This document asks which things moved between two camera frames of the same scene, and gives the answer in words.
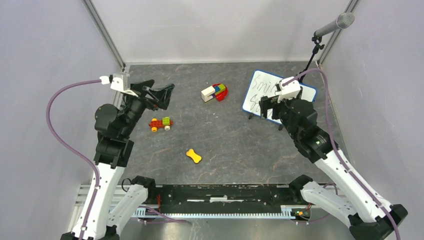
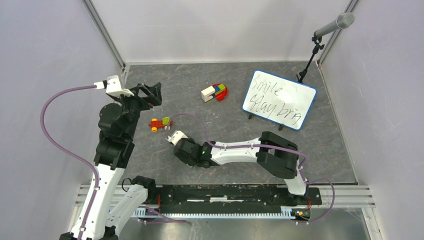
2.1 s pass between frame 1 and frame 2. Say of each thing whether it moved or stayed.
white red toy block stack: stayed
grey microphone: stayed
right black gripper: moved
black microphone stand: stayed
